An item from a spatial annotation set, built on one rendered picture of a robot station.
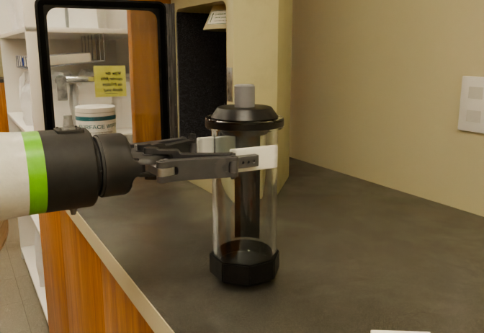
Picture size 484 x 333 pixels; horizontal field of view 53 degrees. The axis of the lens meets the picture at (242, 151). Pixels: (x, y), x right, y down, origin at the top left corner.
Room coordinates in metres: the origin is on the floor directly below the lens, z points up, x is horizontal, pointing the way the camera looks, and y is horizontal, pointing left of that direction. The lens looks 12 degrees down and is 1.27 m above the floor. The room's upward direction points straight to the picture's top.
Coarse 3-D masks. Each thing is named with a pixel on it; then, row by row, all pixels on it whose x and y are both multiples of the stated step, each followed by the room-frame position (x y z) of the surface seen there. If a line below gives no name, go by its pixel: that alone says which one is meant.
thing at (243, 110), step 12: (240, 84) 0.65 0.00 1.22; (252, 84) 0.65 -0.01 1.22; (240, 96) 0.64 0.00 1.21; (252, 96) 0.65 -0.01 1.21; (228, 108) 0.63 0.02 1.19; (240, 108) 0.63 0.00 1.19; (252, 108) 0.63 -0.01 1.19; (264, 108) 0.63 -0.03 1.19; (228, 120) 0.61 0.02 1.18; (240, 120) 0.61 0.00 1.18; (252, 120) 0.61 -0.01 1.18
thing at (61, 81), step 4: (56, 76) 1.13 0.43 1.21; (60, 76) 1.13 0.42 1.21; (64, 76) 1.14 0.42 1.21; (56, 80) 1.13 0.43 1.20; (60, 80) 1.13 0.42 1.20; (64, 80) 1.13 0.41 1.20; (60, 84) 1.13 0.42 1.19; (64, 84) 1.14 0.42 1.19; (60, 88) 1.13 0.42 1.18; (64, 88) 1.14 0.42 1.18; (60, 92) 1.13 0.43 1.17; (64, 92) 1.14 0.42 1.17; (60, 96) 1.13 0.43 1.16; (64, 96) 1.14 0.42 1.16; (60, 100) 1.13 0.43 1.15; (64, 100) 1.14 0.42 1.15
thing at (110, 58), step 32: (64, 32) 1.15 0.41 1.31; (96, 32) 1.18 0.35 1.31; (128, 32) 1.21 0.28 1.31; (64, 64) 1.15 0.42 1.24; (96, 64) 1.18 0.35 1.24; (128, 64) 1.21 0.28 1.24; (96, 96) 1.18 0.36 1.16; (128, 96) 1.21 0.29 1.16; (96, 128) 1.18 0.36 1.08; (128, 128) 1.21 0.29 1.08; (160, 128) 1.24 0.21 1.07
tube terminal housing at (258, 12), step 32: (192, 0) 1.16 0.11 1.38; (224, 0) 1.03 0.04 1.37; (256, 0) 1.02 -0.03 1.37; (288, 0) 1.18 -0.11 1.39; (256, 32) 1.02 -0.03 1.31; (288, 32) 1.19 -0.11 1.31; (256, 64) 1.02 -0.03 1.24; (288, 64) 1.20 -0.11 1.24; (256, 96) 1.03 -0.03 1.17; (288, 96) 1.21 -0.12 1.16; (288, 128) 1.22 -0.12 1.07; (288, 160) 1.23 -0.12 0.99
